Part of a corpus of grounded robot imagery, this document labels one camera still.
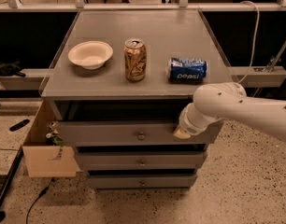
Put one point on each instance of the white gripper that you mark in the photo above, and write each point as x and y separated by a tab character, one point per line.
189	128

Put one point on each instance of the grey top drawer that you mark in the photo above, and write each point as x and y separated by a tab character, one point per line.
129	133

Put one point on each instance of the grey drawer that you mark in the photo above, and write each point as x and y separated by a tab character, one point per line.
141	181
98	161
129	133

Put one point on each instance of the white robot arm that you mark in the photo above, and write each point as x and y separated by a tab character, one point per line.
216	101

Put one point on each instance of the grey middle drawer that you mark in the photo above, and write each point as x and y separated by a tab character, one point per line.
98	161

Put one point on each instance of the grey bottom drawer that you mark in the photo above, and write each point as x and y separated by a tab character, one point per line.
141	181

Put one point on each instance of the grey drawer cabinet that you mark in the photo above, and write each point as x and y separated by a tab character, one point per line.
115	105

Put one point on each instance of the blue pepsi can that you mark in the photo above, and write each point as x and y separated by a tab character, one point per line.
190	69

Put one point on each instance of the gold upright soda can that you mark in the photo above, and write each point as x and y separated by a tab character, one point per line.
135	56

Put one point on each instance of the white paper bowl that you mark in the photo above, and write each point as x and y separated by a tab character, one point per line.
90	55

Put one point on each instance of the items in cardboard box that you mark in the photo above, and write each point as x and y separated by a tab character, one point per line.
53	136

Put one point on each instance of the cardboard box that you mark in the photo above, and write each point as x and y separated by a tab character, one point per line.
43	159

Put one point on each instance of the black remote on floor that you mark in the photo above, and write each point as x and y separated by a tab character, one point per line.
19	125

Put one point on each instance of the black cloth on ledge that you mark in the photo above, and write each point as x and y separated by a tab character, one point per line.
11	69

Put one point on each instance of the black pole on floor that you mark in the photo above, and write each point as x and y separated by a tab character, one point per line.
5	180

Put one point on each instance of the metal railing frame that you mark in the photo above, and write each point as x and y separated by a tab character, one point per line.
202	5

